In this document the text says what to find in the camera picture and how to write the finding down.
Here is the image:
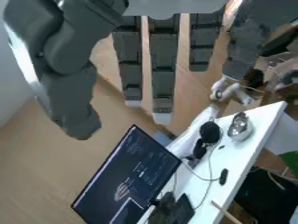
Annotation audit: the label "dark grey five-finger robot hand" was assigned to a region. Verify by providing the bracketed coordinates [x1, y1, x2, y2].
[2, 0, 298, 141]

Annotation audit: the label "black headphones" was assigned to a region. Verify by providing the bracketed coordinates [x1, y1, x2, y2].
[191, 120, 224, 161]

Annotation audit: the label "person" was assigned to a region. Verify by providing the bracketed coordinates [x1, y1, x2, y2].
[209, 67, 269, 105]

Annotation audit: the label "shiny silver rounded object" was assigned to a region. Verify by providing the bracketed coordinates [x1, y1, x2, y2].
[226, 111, 256, 142]

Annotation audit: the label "white desk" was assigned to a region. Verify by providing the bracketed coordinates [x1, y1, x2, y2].
[137, 100, 289, 224]

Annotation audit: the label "black computer mouse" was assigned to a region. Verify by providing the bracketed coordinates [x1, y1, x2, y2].
[218, 168, 230, 187]

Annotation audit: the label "black keyboard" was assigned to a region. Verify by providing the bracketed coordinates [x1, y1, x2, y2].
[147, 191, 197, 224]

